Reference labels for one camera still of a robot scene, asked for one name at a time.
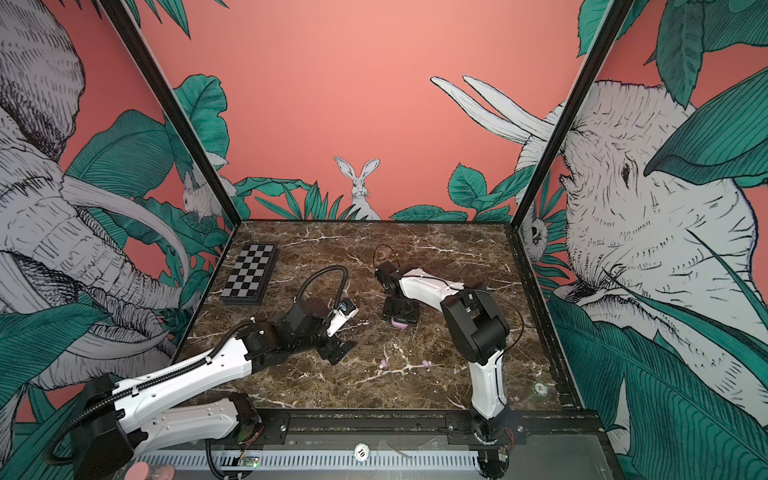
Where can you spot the black front rail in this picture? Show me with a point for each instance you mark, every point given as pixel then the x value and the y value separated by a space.
pixel 460 427

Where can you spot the black white checkerboard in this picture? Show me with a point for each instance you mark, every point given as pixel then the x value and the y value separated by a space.
pixel 249 278

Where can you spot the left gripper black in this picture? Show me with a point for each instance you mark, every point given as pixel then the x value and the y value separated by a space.
pixel 332 352

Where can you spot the black frame post right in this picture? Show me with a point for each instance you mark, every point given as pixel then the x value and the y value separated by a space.
pixel 609 28

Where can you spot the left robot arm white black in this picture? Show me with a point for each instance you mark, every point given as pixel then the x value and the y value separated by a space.
pixel 118 421

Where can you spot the white slotted cable duct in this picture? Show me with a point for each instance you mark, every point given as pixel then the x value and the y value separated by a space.
pixel 277 460

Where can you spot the purple earbud charging case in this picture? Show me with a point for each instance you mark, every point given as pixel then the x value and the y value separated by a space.
pixel 399 325

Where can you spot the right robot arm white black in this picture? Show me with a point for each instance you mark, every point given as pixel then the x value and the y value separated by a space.
pixel 477 328

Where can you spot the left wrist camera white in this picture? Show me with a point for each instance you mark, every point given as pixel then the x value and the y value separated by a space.
pixel 345 311

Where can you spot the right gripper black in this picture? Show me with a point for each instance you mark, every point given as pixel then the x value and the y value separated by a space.
pixel 388 311

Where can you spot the black frame post left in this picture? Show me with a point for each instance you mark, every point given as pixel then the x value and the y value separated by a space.
pixel 123 22

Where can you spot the black frame post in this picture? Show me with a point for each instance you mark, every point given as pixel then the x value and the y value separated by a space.
pixel 609 28
pixel 123 22

